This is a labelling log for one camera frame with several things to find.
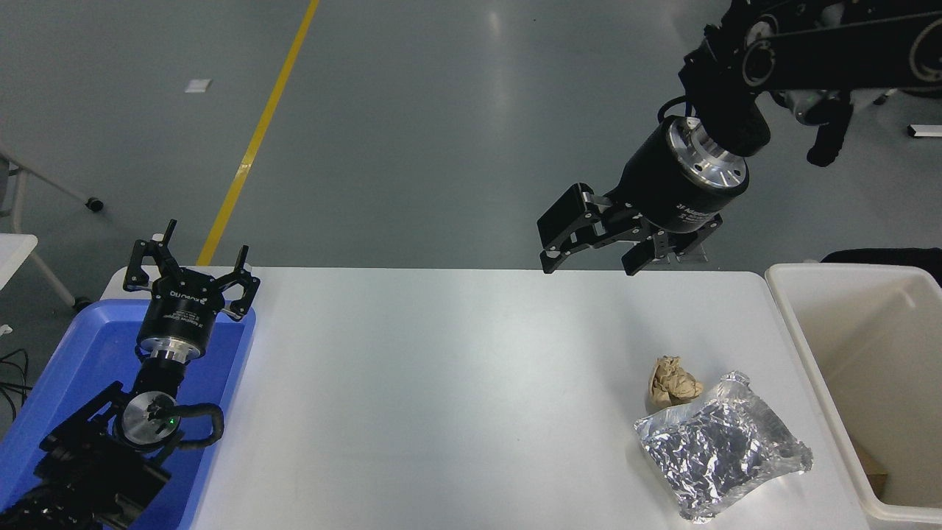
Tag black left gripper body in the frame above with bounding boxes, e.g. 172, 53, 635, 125
137, 269, 230, 348

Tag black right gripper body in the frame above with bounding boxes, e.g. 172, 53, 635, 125
610, 123, 745, 236

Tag blue plastic tray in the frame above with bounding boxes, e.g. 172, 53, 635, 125
0, 298, 257, 530

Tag crumpled tan paper ball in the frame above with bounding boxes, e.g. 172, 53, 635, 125
648, 356, 704, 409

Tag white table with castor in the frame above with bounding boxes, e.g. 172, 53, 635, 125
0, 234, 93, 312

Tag crumpled silver foil tray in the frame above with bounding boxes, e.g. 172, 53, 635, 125
634, 372, 814, 524

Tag large pale plastic bin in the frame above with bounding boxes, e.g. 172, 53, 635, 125
765, 263, 942, 524

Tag black fabric object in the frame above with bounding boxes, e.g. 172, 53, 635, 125
820, 247, 942, 288

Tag white wheeled frame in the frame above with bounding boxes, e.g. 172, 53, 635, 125
0, 147, 105, 236

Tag black loose cables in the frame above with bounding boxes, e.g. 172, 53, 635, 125
0, 347, 32, 422

